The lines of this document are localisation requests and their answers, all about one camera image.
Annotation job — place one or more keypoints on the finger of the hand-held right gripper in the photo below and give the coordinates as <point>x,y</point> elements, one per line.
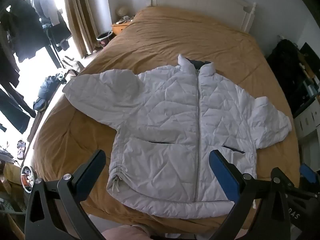
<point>307,173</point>

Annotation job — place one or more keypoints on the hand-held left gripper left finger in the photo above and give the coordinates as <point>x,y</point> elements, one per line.
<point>93,171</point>

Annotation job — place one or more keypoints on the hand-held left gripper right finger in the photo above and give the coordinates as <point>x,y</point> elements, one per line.
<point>222,173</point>

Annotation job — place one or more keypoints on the white puffer jacket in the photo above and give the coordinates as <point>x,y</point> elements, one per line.
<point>175,120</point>

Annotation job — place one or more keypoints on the blue clothes pile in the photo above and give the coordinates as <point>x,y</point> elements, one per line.
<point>47,90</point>

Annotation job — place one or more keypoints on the hanging dark clothes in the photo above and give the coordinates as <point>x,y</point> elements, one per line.
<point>30,27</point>

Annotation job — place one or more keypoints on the white storage boxes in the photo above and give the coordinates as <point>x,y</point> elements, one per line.
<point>308,120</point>

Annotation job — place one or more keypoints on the round metal tin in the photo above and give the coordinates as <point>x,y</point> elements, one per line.
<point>28,178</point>

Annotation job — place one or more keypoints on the person's pink clothing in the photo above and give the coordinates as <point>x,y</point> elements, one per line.
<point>125,235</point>

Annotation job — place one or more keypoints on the pair of sandals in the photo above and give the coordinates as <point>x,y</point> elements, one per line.
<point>21,149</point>

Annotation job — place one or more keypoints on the black waste bin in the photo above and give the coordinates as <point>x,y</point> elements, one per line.
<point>103,38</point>

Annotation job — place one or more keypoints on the wooden nightstand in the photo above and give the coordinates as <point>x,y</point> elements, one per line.
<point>120,27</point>

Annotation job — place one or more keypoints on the bed with orange blanket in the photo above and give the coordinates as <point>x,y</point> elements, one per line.
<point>160,37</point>

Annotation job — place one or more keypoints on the beige curtain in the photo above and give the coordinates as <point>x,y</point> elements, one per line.
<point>80,17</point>

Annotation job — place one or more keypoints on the round beige ornament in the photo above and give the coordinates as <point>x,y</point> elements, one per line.
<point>122,11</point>

